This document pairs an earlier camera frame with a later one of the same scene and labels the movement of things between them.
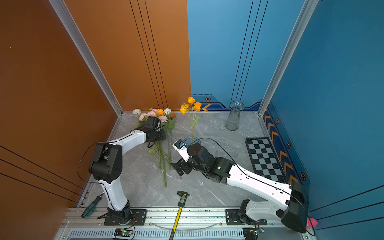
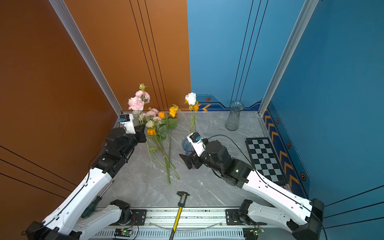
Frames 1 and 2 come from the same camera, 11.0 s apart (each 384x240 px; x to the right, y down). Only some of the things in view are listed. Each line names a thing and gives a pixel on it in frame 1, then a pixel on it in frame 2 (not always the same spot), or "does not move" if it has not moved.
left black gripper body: x=159 y=135 → x=139 y=138
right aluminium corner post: x=308 y=7 does not move
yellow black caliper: x=181 y=204 does not move
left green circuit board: x=125 y=232 does not move
